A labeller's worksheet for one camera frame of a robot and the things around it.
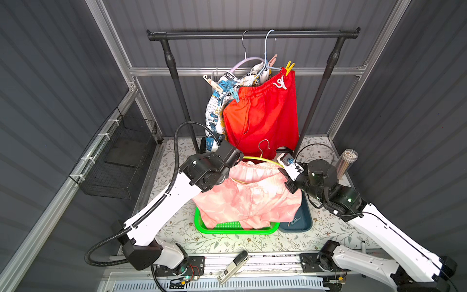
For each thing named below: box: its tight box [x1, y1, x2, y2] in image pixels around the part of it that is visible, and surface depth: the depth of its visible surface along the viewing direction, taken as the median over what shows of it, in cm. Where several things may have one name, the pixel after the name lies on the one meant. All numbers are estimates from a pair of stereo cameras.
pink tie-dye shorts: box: [192, 160, 303, 230], surface depth 77 cm
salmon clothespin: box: [268, 53, 278, 67], surface depth 75 cm
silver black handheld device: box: [217, 250, 250, 285], surface depth 72 cm
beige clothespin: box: [203, 74, 224, 93], surface depth 55 cm
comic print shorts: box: [204, 62, 272, 152], surface depth 62 cm
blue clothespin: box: [229, 87, 240, 103], surface depth 60 cm
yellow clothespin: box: [285, 60, 295, 77], surface depth 72 cm
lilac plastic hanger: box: [229, 30, 265, 73], surface depth 60 cm
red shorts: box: [223, 68, 300, 161], surface depth 71 cm
